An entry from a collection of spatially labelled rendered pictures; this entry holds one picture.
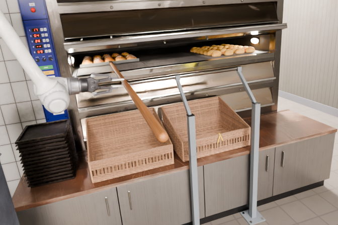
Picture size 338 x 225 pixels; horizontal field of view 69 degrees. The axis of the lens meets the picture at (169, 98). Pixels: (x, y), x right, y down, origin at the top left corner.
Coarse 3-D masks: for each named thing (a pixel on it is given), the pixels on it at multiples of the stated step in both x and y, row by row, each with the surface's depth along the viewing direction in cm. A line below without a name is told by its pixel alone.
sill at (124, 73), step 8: (240, 56) 220; (248, 56) 222; (256, 56) 224; (264, 56) 227; (272, 56) 230; (168, 64) 207; (176, 64) 204; (184, 64) 205; (192, 64) 207; (200, 64) 210; (208, 64) 212; (104, 72) 192; (112, 72) 189; (120, 72) 191; (128, 72) 193; (136, 72) 195; (144, 72) 197
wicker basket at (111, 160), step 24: (96, 120) 191; (120, 120) 196; (144, 120) 201; (96, 144) 191; (120, 144) 196; (144, 144) 199; (168, 144) 172; (96, 168) 153; (120, 168) 158; (144, 168) 163
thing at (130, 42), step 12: (168, 36) 180; (180, 36) 183; (192, 36) 186; (204, 36) 191; (216, 36) 201; (228, 36) 211; (72, 48) 163; (84, 48) 170; (96, 48) 177; (108, 48) 185
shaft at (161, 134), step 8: (112, 64) 204; (120, 80) 143; (128, 88) 117; (136, 96) 101; (136, 104) 94; (144, 104) 91; (144, 112) 82; (152, 120) 74; (152, 128) 70; (160, 128) 68; (160, 136) 64
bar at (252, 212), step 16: (144, 80) 160; (160, 80) 163; (176, 80) 166; (256, 112) 166; (192, 128) 154; (256, 128) 169; (192, 144) 157; (256, 144) 173; (192, 160) 160; (256, 160) 177; (192, 176) 163; (256, 176) 181; (192, 192) 168; (256, 192) 185; (192, 208) 174; (256, 208) 190
